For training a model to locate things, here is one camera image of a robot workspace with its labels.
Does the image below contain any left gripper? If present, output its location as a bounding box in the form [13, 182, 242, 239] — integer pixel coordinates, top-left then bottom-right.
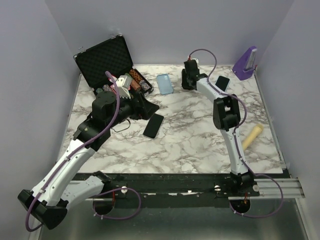
[106, 91, 160, 129]

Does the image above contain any phone from blue case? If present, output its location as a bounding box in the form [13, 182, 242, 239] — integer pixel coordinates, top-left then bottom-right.
[143, 113, 164, 139]

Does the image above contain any light blue phone case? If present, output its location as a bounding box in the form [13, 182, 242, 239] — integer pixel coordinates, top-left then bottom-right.
[156, 74, 174, 95]

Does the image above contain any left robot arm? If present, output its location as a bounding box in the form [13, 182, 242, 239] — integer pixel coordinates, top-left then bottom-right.
[17, 91, 160, 230]

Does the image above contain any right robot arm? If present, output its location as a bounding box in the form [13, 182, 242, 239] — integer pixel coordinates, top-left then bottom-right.
[181, 59, 254, 196]

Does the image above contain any phone in blue case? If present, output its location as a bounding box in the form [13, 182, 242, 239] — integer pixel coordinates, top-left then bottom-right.
[215, 75, 230, 92]

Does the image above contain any black poker chip case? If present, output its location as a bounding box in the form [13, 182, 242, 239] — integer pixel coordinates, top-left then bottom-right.
[73, 34, 154, 96]

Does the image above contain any purple metronome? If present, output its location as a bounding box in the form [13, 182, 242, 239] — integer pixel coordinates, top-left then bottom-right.
[232, 46, 258, 81]

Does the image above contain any wooden cylinder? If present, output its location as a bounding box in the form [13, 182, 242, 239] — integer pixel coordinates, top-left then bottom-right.
[242, 123, 264, 151]

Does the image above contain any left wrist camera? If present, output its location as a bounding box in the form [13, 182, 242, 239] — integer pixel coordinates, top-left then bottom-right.
[116, 75, 132, 99]

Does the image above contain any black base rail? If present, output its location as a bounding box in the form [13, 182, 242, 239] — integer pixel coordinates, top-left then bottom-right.
[77, 172, 266, 208]

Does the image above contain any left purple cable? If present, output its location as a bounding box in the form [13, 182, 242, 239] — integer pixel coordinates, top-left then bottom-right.
[26, 71, 143, 233]

